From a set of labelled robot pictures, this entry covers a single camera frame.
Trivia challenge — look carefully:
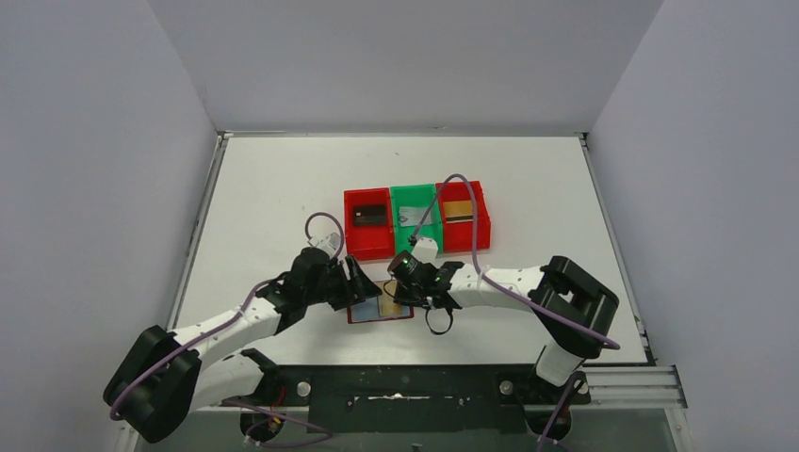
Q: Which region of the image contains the red leather card holder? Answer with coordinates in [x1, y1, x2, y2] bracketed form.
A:
[347, 280, 415, 325]

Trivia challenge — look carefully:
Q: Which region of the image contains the yellow credit card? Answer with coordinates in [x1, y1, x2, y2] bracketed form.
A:
[378, 294, 405, 317]
[442, 200, 477, 224]

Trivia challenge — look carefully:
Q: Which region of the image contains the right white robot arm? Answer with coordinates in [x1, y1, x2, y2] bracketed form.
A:
[387, 251, 620, 402]

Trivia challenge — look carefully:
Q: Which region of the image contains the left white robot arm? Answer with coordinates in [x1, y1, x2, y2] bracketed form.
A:
[103, 247, 382, 443]

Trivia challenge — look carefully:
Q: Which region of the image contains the silver credit card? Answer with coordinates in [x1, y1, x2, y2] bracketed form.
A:
[398, 206, 434, 228]

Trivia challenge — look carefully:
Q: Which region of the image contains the black credit card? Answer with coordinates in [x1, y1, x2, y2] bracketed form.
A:
[352, 203, 388, 227]

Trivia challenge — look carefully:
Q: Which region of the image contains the right red plastic bin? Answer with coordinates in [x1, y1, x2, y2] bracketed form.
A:
[438, 181, 492, 253]

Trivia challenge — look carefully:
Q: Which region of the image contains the red plastic bin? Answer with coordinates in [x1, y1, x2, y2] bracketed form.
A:
[343, 187, 395, 261]
[438, 181, 492, 253]

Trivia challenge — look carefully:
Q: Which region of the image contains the left red plastic bin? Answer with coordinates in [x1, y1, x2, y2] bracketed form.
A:
[343, 187, 395, 261]

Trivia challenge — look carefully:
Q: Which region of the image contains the green plastic bin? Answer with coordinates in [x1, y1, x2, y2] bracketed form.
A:
[389, 184, 444, 252]

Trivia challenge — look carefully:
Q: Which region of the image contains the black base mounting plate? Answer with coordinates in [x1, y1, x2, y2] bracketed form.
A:
[238, 348, 592, 443]

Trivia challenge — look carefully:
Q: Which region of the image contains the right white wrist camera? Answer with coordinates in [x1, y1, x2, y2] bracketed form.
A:
[411, 236, 439, 264]

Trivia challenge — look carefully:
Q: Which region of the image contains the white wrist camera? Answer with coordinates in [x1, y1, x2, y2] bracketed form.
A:
[411, 236, 439, 264]
[310, 233, 341, 256]

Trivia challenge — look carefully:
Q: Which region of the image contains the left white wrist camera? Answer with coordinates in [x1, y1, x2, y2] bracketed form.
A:
[310, 233, 341, 256]

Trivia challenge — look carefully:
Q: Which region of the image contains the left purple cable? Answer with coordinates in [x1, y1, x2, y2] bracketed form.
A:
[108, 212, 347, 422]

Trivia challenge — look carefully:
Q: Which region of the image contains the purple cable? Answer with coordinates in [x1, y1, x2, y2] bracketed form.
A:
[408, 173, 622, 351]
[108, 212, 347, 422]

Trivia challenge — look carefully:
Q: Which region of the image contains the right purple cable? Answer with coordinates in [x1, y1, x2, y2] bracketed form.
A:
[408, 173, 622, 351]

